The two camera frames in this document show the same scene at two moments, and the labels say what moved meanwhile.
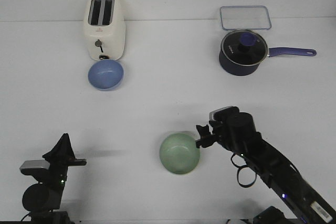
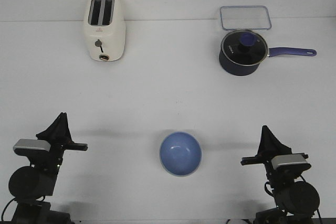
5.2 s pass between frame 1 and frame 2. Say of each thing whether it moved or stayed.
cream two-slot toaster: stayed
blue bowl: moved
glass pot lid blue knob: stayed
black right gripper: moved
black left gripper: moved
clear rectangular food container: stayed
